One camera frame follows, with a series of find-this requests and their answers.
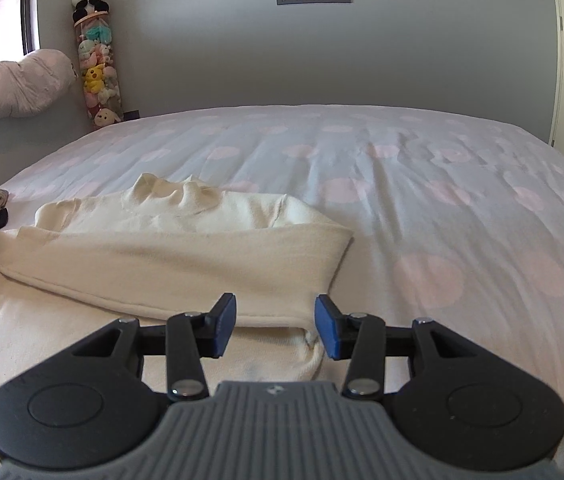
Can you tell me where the cream knit sweater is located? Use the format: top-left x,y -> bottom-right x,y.
0,52 -> 355,480

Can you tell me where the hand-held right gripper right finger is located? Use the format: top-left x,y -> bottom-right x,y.
314,293 -> 471,402

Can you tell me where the pink polka dot bed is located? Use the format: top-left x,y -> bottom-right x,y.
0,104 -> 564,480

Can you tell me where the panda plush toy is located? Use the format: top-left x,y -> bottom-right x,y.
70,0 -> 110,23

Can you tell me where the rolled pink dotted duvet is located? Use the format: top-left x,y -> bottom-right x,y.
0,49 -> 78,121

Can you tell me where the clear tube of plush toys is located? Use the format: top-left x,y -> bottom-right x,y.
72,10 -> 125,131

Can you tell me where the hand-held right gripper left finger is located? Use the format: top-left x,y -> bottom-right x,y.
70,292 -> 239,402

